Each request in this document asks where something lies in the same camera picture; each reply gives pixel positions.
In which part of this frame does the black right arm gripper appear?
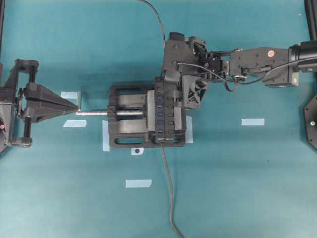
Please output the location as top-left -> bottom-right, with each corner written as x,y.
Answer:
161,32 -> 225,109

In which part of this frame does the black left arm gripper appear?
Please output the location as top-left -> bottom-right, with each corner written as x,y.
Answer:
0,59 -> 78,148

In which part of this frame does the black USB cable with plug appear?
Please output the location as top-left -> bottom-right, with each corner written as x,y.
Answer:
137,0 -> 167,77

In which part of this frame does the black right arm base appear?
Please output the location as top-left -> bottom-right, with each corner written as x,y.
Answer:
304,95 -> 317,150

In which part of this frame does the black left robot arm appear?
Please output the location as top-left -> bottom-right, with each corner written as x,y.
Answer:
0,59 -> 78,152

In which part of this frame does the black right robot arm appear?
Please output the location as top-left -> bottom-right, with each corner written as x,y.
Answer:
155,32 -> 317,109

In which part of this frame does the black multiport USB hub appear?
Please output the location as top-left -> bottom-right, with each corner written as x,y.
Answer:
154,77 -> 175,144

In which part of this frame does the blue tape strip far left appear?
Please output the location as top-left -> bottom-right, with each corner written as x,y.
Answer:
61,91 -> 78,99

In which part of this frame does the blue tape strip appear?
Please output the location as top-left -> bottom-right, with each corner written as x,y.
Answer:
125,179 -> 152,188
61,91 -> 78,99
63,120 -> 87,128
241,118 -> 265,126

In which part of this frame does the blue tape strip lower left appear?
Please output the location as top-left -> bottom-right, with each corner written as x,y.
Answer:
63,120 -> 87,128

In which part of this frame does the blue tape under vise right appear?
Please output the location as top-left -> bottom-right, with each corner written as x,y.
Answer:
185,116 -> 193,144

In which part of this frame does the blue tape under vise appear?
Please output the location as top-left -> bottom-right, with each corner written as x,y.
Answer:
102,120 -> 110,152
185,116 -> 193,144

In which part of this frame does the blue tape strip right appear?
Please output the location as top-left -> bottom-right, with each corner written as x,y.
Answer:
241,118 -> 265,126

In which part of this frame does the blue tape under vise left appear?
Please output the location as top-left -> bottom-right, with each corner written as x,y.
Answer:
102,120 -> 110,152

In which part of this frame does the black bench vise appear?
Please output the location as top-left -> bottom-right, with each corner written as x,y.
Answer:
107,84 -> 186,148

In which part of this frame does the tape patch with black dot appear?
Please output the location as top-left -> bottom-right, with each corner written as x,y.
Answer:
131,148 -> 144,156

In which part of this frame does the blue tape strip bottom centre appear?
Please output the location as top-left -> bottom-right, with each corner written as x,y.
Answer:
125,179 -> 152,188

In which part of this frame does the silver vise screw crank handle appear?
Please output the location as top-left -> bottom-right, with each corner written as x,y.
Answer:
75,91 -> 144,117

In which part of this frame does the black frame post left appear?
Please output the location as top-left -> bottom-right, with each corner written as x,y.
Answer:
0,0 -> 6,49

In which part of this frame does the black frame post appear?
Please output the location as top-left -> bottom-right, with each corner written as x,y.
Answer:
304,0 -> 317,40
0,0 -> 6,49

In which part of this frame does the grey hub power cable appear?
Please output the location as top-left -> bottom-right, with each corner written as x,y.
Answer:
160,143 -> 184,238

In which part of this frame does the black frame post right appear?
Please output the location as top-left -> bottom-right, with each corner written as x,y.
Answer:
304,0 -> 317,40

